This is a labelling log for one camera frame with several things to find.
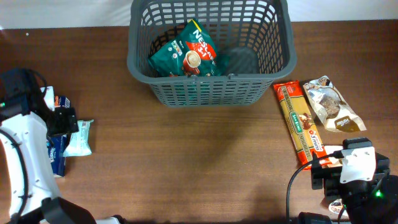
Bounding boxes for blue tissue pack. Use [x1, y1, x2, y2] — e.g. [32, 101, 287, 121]
[46, 95, 72, 178]

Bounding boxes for green Nescafe coffee bag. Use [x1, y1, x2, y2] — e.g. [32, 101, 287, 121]
[148, 19, 230, 77]

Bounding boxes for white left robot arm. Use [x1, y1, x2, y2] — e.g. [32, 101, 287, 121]
[1, 112, 126, 224]

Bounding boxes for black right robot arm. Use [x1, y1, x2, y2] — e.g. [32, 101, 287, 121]
[311, 153, 397, 223]

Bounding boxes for pale green wrapped bar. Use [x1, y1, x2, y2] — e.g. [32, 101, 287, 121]
[63, 119, 94, 157]

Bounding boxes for large beige snack bag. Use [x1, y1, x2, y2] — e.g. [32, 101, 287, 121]
[324, 157, 343, 215]

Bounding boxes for orange spaghetti packet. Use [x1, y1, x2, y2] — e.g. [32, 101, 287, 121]
[273, 80, 326, 164]

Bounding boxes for small beige snack pouch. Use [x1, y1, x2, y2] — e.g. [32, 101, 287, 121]
[303, 76, 367, 133]

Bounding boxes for grey plastic basket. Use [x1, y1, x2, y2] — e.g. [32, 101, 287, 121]
[127, 0, 297, 108]

